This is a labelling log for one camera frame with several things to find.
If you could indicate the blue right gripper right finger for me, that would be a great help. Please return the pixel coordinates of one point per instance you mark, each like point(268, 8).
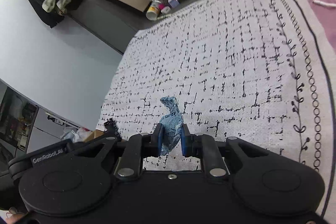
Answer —
point(204, 148)

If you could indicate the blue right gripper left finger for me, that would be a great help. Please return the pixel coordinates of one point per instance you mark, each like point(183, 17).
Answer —
point(137, 148)

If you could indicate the blue patterned cloth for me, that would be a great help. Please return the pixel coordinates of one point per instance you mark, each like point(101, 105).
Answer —
point(172, 125)

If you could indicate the black lace scrunchie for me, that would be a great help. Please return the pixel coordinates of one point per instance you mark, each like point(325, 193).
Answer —
point(111, 129)

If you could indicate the brown cardboard box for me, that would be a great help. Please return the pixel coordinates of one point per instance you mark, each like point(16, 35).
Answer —
point(94, 134)

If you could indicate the red white plastic bag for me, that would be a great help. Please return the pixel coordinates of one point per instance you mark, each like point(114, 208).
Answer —
point(75, 134)

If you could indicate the white patterned bedspread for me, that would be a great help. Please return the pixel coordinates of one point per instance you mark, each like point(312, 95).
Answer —
point(260, 70)

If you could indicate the rolled paper tube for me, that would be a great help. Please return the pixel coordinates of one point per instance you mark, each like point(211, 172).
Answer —
point(154, 10)

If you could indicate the dark grey wardrobe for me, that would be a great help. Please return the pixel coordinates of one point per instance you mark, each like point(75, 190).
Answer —
point(112, 21)

